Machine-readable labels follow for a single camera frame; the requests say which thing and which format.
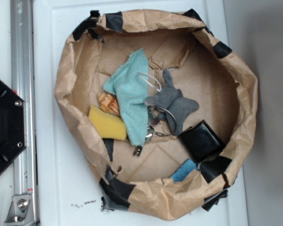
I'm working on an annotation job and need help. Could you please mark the brown paper bag bin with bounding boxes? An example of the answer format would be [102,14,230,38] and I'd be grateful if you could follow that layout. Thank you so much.
[55,9,258,220]

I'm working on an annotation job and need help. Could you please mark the white plastic loop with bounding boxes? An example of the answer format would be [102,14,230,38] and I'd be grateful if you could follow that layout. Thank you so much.
[137,72,162,92]

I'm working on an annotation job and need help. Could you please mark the teal cloth rag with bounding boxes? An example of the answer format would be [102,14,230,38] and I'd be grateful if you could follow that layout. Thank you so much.
[103,49,149,146]

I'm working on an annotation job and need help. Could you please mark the gray plush elephant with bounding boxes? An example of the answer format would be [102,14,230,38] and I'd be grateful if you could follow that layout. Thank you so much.
[145,69,200,136]

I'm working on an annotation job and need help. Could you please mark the wooden block toy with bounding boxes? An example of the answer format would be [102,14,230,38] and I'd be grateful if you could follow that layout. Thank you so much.
[97,92,120,117]

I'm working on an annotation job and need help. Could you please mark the yellow sponge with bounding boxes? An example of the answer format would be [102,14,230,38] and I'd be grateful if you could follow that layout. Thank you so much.
[88,105,127,140]

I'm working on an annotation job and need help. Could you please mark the blue sponge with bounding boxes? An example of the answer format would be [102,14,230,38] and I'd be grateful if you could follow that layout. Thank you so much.
[170,159,197,182]

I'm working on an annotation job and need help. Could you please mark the metal key ring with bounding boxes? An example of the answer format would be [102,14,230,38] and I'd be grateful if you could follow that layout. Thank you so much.
[133,105,177,157]

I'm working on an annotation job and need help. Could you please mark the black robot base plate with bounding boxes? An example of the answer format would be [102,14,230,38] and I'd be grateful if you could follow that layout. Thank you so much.
[0,80,26,175]

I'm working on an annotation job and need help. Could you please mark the aluminum extrusion rail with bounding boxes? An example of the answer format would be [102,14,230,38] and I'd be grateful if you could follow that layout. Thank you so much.
[9,0,38,196]

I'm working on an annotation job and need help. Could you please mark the metal corner bracket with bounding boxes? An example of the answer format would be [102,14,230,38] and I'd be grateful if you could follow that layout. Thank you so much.
[3,194,40,226]

